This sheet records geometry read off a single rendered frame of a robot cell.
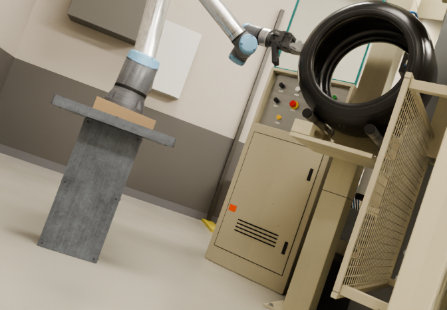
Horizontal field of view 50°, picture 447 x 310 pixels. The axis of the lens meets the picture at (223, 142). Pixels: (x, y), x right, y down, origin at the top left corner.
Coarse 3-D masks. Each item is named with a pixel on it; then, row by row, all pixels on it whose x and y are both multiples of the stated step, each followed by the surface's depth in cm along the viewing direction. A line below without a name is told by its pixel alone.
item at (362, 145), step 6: (330, 126) 238; (336, 132) 236; (336, 138) 236; (342, 138) 234; (348, 138) 233; (354, 138) 231; (360, 138) 230; (366, 138) 229; (342, 144) 234; (348, 144) 232; (354, 144) 231; (360, 144) 230; (366, 144) 228; (372, 144) 227; (396, 144) 222; (366, 150) 228; (372, 150) 226; (378, 150) 224; (396, 150) 221
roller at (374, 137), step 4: (368, 124) 195; (372, 124) 194; (368, 128) 195; (372, 128) 194; (376, 128) 197; (368, 132) 194; (372, 132) 194; (376, 132) 196; (372, 136) 198; (376, 136) 199; (380, 136) 204; (372, 140) 206; (376, 140) 204; (380, 140) 206; (376, 144) 212; (380, 144) 211; (388, 148) 222
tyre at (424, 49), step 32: (320, 32) 214; (352, 32) 234; (384, 32) 228; (416, 32) 194; (320, 64) 238; (416, 64) 191; (320, 96) 207; (384, 96) 194; (352, 128) 204; (384, 128) 205
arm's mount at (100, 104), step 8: (96, 96) 199; (96, 104) 199; (104, 104) 199; (112, 104) 200; (112, 112) 200; (120, 112) 200; (128, 112) 201; (128, 120) 201; (136, 120) 202; (144, 120) 202; (152, 120) 203; (152, 128) 203
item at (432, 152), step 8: (440, 104) 212; (440, 112) 212; (432, 120) 212; (440, 120) 211; (432, 128) 212; (440, 128) 210; (440, 136) 209; (432, 144) 210; (440, 144) 209; (432, 152) 210; (432, 160) 225
